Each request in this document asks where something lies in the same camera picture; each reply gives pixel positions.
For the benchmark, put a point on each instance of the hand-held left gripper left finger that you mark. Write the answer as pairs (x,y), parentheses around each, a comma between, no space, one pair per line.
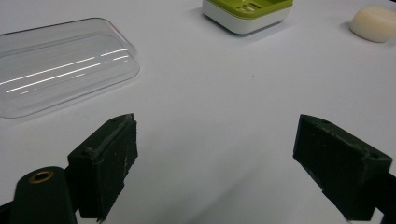
(106,161)

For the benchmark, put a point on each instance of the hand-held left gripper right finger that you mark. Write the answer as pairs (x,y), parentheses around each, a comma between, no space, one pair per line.
(339,168)

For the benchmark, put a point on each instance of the clear plastic lid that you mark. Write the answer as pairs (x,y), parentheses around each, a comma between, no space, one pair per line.
(59,67)

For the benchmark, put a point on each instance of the cream soap bar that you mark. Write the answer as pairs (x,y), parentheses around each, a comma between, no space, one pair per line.
(373,24)

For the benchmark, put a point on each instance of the green and white soap dish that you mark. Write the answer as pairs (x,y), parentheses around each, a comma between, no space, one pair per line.
(247,14)

